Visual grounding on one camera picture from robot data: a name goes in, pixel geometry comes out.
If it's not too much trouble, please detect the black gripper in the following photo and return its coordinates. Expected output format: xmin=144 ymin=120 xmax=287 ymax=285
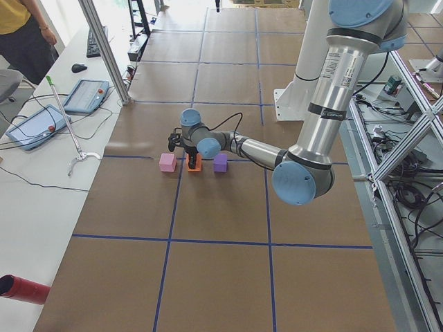
xmin=184 ymin=145 xmax=198 ymax=169

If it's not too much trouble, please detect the orange foam cube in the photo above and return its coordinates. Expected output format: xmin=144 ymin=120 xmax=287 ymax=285
xmin=186 ymin=154 xmax=202 ymax=172

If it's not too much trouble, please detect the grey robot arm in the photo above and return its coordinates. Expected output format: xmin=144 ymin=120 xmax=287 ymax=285
xmin=169 ymin=1 xmax=409 ymax=205

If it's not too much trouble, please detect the pink foam cube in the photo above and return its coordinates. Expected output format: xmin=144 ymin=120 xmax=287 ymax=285
xmin=159 ymin=153 xmax=177 ymax=172

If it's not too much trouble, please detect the purple foam cube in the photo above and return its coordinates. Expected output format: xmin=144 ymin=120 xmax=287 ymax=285
xmin=213 ymin=154 xmax=228 ymax=173

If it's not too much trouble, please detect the silver reacher grabber tool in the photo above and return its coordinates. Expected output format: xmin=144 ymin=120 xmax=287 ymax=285
xmin=46 ymin=75 xmax=102 ymax=176

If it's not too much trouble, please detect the grey teach pendant far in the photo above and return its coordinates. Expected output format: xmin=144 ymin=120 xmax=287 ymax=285
xmin=63 ymin=79 xmax=110 ymax=114

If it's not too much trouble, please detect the grey teach pendant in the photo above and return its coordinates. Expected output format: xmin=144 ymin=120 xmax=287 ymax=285
xmin=63 ymin=79 xmax=110 ymax=114
xmin=6 ymin=104 xmax=66 ymax=150

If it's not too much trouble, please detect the black keyboard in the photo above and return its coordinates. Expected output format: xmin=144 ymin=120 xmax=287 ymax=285
xmin=86 ymin=29 xmax=101 ymax=58

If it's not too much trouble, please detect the black computer mouse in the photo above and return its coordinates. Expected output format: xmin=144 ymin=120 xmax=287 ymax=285
xmin=71 ymin=63 xmax=87 ymax=73

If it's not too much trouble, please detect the grey teach pendant near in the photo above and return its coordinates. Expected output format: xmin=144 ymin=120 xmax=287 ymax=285
xmin=6 ymin=104 xmax=66 ymax=150

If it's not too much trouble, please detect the person in yellow shirt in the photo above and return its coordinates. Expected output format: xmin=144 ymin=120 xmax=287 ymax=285
xmin=1 ymin=0 xmax=59 ymax=84

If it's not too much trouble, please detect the green power supply box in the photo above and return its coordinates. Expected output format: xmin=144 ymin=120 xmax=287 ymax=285
xmin=383 ymin=75 xmax=402 ymax=95

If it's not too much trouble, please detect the red cylinder tube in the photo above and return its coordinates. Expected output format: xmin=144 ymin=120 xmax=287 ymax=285
xmin=1 ymin=275 xmax=51 ymax=305

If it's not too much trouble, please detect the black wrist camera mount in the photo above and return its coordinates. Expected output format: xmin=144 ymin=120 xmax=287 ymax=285
xmin=168 ymin=129 xmax=184 ymax=152

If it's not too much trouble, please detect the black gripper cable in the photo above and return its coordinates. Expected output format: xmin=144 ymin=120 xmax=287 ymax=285
xmin=209 ymin=112 xmax=244 ymax=142

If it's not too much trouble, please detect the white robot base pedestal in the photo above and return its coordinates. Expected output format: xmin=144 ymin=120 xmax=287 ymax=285
xmin=274 ymin=0 xmax=332 ymax=121

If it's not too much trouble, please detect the grey aluminium frame post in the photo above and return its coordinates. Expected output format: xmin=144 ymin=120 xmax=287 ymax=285
xmin=78 ymin=0 xmax=132 ymax=105

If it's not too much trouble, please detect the aluminium side frame rail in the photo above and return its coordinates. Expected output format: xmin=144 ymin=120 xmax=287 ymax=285
xmin=342 ymin=48 xmax=443 ymax=332

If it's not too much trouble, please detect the black cable bundle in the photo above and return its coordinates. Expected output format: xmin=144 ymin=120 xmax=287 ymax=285
xmin=370 ymin=127 xmax=443 ymax=250

